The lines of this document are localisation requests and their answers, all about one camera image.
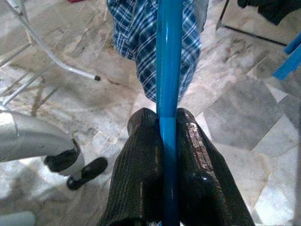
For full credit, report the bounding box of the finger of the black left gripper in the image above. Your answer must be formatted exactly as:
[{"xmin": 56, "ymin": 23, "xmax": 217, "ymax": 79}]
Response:
[{"xmin": 66, "ymin": 157, "xmax": 108, "ymax": 191}]

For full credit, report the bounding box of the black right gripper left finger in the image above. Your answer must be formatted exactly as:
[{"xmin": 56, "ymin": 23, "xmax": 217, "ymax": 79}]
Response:
[{"xmin": 98, "ymin": 107, "xmax": 166, "ymax": 226}]

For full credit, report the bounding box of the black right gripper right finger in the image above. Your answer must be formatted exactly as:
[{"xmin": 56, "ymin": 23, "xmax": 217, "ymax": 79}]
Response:
[{"xmin": 175, "ymin": 107, "xmax": 256, "ymax": 226}]

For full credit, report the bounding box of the blue plastic clothes hanger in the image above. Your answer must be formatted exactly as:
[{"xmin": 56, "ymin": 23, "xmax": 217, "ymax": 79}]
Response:
[{"xmin": 156, "ymin": 0, "xmax": 183, "ymax": 226}]

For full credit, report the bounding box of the blue plaid shirt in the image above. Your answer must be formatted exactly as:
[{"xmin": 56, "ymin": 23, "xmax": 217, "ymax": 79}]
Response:
[{"xmin": 107, "ymin": 0, "xmax": 203, "ymax": 103}]

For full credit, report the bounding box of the black metal drying rack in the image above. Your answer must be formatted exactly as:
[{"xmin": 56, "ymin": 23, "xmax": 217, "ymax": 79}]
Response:
[{"xmin": 215, "ymin": 0, "xmax": 289, "ymax": 46}]

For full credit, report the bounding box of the black garment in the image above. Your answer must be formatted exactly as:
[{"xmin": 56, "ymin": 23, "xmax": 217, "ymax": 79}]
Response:
[{"xmin": 237, "ymin": 0, "xmax": 301, "ymax": 25}]

